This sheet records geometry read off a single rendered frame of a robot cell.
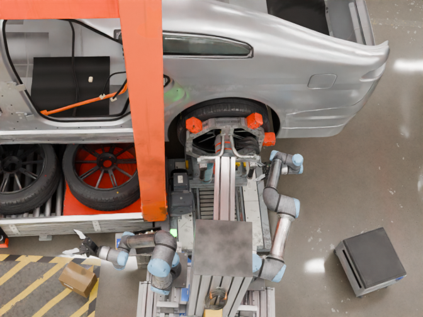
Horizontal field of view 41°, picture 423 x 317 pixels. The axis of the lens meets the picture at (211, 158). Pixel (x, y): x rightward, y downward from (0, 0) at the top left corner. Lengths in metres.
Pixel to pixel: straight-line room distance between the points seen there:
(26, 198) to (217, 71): 1.74
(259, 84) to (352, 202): 1.76
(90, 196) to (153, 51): 2.02
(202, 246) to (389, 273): 2.27
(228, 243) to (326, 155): 2.76
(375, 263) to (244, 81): 1.76
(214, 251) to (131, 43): 0.93
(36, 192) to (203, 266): 2.15
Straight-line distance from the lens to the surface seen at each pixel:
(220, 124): 3.74
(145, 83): 2.56
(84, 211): 4.42
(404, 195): 5.12
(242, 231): 2.46
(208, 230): 2.45
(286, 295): 4.53
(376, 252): 4.45
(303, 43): 3.43
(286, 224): 3.55
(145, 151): 3.11
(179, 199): 4.26
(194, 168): 4.58
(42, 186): 4.30
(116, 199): 4.20
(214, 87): 3.53
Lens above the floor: 4.32
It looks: 62 degrees down
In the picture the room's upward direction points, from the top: 8 degrees clockwise
